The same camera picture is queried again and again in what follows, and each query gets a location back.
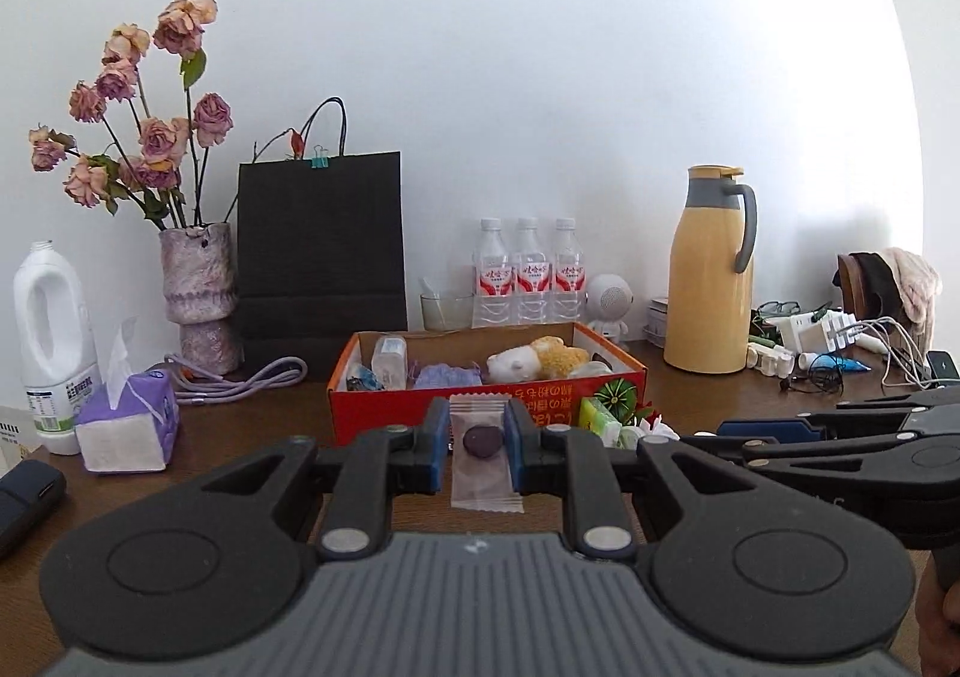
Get snack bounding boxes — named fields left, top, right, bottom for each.
left=449, top=394, right=524, bottom=514

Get green tissue packet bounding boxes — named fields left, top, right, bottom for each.
left=578, top=397, right=622, bottom=448

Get blue patterned cloth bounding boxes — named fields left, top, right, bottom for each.
left=345, top=363, right=384, bottom=393

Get purple knit pouch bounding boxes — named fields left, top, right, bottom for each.
left=413, top=363, right=483, bottom=390

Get white cotton swab container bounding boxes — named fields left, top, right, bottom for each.
left=371, top=334, right=409, bottom=391

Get yellow white plush toy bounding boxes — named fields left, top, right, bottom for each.
left=487, top=335, right=590, bottom=384

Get iridescent plastic bag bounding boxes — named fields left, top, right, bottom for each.
left=566, top=360, right=612, bottom=379

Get right hand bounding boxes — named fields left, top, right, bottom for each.
left=914, top=557, right=960, bottom=677

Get red cardboard box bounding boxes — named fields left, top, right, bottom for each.
left=327, top=323, right=647, bottom=446

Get crumpled white tissue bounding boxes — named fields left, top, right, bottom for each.
left=640, top=417, right=680, bottom=443

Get white power strip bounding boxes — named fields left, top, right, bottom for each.
left=745, top=308, right=887, bottom=379

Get black smartphone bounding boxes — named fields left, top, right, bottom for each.
left=926, top=349, right=960, bottom=386

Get eyeglasses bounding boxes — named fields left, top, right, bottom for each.
left=755, top=300, right=802, bottom=317

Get glass cup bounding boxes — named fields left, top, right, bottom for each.
left=420, top=277, right=473, bottom=332

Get yellow thermos jug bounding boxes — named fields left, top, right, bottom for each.
left=664, top=165, right=758, bottom=376

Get white robot figurine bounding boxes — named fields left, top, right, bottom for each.
left=586, top=274, right=635, bottom=345

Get brown pink cloth pile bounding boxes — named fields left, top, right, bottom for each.
left=833, top=248, right=942, bottom=355

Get left water bottle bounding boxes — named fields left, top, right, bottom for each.
left=472, top=217, right=514, bottom=328

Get black paper bag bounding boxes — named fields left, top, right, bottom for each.
left=231, top=97, right=409, bottom=379

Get purple tissue pack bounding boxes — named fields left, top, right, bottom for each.
left=75, top=317, right=181, bottom=475

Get purple ceramic vase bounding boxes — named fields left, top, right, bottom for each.
left=160, top=222, right=241, bottom=375

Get teal binder clip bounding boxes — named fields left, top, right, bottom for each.
left=311, top=145, right=331, bottom=170

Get white detergent bottle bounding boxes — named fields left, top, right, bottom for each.
left=13, top=239, right=103, bottom=456

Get dark blue case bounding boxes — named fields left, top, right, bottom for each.
left=0, top=459, right=67, bottom=558

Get dried pink roses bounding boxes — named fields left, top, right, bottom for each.
left=28, top=0, right=235, bottom=232

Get black earphone cable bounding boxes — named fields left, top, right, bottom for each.
left=779, top=360, right=850, bottom=398

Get purple lanyard cord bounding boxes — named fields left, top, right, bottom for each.
left=163, top=354, right=310, bottom=408

